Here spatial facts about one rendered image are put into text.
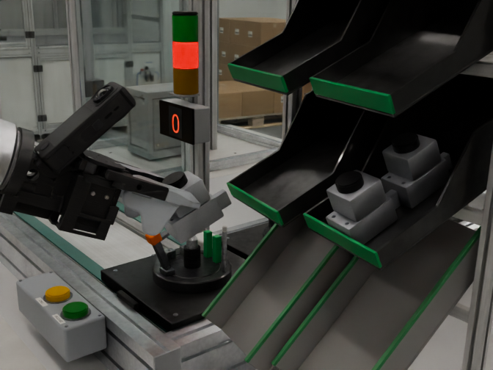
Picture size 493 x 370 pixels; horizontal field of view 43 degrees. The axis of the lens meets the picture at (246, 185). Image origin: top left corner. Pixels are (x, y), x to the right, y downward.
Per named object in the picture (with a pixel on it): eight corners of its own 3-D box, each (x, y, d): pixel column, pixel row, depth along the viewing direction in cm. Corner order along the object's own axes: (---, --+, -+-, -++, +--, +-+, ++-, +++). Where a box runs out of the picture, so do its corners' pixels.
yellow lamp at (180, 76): (182, 95, 121) (182, 70, 119) (168, 92, 124) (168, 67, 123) (203, 93, 124) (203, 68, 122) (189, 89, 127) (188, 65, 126)
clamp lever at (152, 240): (165, 273, 106) (150, 238, 103) (159, 269, 108) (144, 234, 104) (182, 260, 108) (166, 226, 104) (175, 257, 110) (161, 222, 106)
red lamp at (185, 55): (182, 69, 119) (181, 43, 118) (168, 67, 123) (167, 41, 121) (203, 67, 122) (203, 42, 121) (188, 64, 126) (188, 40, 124)
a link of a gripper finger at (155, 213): (185, 242, 74) (109, 219, 70) (202, 195, 73) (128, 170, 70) (191, 250, 71) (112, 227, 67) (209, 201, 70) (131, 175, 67)
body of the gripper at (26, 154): (92, 221, 74) (-13, 195, 68) (117, 153, 73) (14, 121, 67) (111, 243, 68) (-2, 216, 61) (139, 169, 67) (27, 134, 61)
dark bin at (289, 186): (282, 228, 75) (261, 178, 72) (232, 197, 86) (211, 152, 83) (447, 114, 84) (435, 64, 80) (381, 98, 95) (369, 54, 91)
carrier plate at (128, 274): (172, 335, 96) (171, 323, 96) (100, 280, 114) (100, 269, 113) (287, 291, 111) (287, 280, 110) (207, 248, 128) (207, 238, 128)
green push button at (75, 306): (69, 327, 98) (68, 316, 97) (59, 316, 101) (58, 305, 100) (93, 318, 100) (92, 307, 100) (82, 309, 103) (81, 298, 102)
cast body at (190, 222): (181, 245, 74) (156, 197, 71) (167, 233, 78) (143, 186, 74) (238, 208, 76) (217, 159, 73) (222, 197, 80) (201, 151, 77)
